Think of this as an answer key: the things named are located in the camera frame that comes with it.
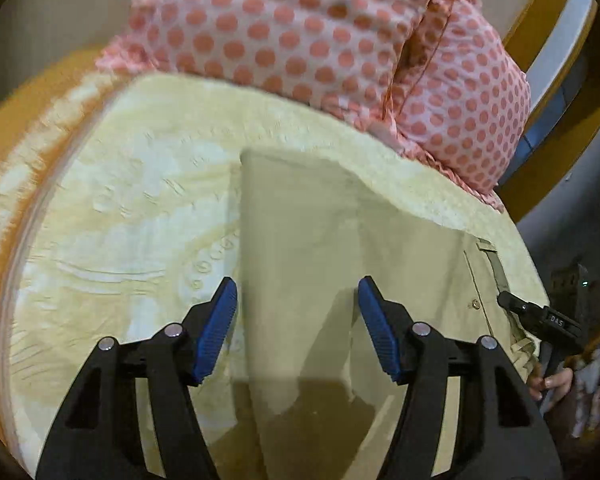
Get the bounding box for yellow wooden headboard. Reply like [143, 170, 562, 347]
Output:
[497, 0, 600, 223]

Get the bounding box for person's right hand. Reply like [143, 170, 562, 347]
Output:
[527, 363, 575, 402]

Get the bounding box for pink polka dot pillow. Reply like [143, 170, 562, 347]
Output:
[95, 0, 532, 210]

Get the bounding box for cream embossed blanket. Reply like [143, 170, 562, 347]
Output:
[0, 73, 548, 480]

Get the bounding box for beige pants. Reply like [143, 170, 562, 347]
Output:
[239, 148, 541, 480]

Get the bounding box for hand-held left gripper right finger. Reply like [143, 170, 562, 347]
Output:
[357, 275, 565, 480]

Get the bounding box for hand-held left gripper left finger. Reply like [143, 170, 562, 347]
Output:
[36, 276, 239, 480]

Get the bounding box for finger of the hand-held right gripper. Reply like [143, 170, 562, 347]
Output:
[497, 291, 530, 317]

